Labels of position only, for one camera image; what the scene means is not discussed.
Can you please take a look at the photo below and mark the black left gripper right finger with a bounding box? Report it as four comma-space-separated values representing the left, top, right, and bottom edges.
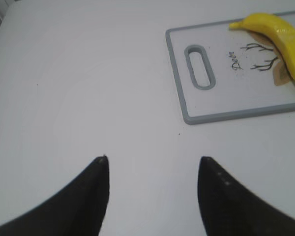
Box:
198, 156, 295, 236

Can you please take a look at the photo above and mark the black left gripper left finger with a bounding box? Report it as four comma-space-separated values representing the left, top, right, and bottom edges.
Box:
0, 155, 109, 236

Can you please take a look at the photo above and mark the yellow plastic banana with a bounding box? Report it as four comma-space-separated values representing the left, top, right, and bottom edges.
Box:
229, 13, 295, 80

